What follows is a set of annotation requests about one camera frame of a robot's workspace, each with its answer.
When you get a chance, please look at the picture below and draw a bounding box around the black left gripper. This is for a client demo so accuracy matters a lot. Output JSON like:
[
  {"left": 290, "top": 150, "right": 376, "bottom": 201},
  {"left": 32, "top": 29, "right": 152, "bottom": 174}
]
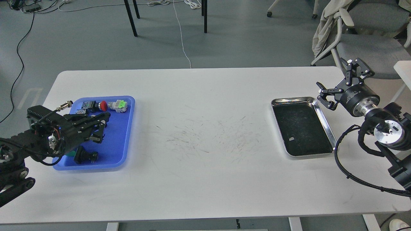
[{"left": 58, "top": 112, "right": 111, "bottom": 154}]

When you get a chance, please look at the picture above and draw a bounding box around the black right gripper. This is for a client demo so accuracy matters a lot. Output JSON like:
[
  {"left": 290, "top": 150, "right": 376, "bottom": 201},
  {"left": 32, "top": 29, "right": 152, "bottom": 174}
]
[{"left": 316, "top": 57, "right": 380, "bottom": 117}]

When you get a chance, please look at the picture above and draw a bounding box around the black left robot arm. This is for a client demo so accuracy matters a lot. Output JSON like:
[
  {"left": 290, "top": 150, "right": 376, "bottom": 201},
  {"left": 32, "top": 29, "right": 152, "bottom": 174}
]
[{"left": 0, "top": 100, "right": 111, "bottom": 206}]

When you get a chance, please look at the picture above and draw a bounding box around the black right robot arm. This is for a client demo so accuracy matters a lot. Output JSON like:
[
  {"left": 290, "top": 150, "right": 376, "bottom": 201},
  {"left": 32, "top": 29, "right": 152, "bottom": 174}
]
[{"left": 317, "top": 58, "right": 411, "bottom": 197}]

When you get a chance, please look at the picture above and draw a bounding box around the blue plastic tray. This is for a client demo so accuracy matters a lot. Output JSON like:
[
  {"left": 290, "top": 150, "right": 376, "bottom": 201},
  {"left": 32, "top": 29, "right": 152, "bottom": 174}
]
[{"left": 53, "top": 96, "right": 135, "bottom": 171}]

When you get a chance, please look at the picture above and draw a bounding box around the beige jacket on chair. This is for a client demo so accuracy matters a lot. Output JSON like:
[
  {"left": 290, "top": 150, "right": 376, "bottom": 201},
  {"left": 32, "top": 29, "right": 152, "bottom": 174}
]
[{"left": 312, "top": 0, "right": 353, "bottom": 57}]

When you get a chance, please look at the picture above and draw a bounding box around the white side table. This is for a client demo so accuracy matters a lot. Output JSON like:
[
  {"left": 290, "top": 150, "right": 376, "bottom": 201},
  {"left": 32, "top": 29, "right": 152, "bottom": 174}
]
[{"left": 394, "top": 60, "right": 411, "bottom": 90}]

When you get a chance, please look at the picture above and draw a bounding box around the silver metal tray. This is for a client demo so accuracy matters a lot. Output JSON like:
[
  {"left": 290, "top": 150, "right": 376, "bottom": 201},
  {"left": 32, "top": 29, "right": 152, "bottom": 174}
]
[{"left": 271, "top": 97, "right": 337, "bottom": 159}]

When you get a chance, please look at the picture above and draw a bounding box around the grey office chair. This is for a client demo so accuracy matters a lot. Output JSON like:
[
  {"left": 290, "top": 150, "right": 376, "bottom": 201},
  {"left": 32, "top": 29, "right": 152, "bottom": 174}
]
[{"left": 311, "top": 0, "right": 410, "bottom": 80}]

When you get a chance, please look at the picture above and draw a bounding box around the black table leg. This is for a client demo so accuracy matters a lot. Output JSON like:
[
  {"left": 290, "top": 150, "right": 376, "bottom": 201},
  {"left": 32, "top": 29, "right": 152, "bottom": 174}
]
[
  {"left": 201, "top": 0, "right": 207, "bottom": 33},
  {"left": 124, "top": 0, "right": 140, "bottom": 38}
]

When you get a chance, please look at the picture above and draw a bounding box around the white shoe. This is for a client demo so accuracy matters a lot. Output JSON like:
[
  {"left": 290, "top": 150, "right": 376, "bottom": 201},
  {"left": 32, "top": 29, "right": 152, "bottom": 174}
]
[{"left": 389, "top": 219, "right": 411, "bottom": 231}]

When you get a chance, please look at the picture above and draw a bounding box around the black table leg right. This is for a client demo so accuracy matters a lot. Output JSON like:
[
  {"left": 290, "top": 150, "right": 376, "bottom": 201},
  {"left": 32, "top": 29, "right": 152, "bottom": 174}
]
[{"left": 201, "top": 0, "right": 207, "bottom": 33}]

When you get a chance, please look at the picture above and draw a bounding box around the yellow push button switch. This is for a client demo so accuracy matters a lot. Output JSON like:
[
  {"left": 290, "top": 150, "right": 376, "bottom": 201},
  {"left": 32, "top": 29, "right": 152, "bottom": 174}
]
[{"left": 75, "top": 109, "right": 88, "bottom": 114}]

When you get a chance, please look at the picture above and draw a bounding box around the black square button switch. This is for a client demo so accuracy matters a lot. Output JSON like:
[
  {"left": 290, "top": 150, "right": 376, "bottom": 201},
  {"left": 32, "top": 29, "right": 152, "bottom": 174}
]
[{"left": 74, "top": 146, "right": 98, "bottom": 164}]

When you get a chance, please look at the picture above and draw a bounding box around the red push button switch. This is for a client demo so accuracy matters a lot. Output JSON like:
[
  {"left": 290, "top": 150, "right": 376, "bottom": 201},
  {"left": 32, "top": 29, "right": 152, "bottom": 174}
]
[{"left": 81, "top": 101, "right": 108, "bottom": 113}]

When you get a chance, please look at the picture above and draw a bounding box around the green push button switch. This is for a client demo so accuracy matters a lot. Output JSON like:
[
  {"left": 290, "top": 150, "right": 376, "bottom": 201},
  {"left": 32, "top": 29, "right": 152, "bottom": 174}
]
[{"left": 65, "top": 152, "right": 76, "bottom": 158}]

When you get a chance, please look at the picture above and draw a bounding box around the green grey switch part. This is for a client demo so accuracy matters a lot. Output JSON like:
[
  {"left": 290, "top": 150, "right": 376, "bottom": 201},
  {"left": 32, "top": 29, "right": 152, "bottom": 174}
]
[{"left": 107, "top": 100, "right": 128, "bottom": 113}]

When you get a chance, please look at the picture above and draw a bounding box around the black cable on floor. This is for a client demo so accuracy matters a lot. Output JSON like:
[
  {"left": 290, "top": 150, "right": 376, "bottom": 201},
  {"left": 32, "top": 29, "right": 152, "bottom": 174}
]
[{"left": 0, "top": 0, "right": 42, "bottom": 124}]

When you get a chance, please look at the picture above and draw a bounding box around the white cable on floor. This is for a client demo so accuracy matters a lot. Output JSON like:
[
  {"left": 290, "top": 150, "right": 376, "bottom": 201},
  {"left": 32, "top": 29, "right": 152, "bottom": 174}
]
[{"left": 147, "top": 0, "right": 201, "bottom": 69}]

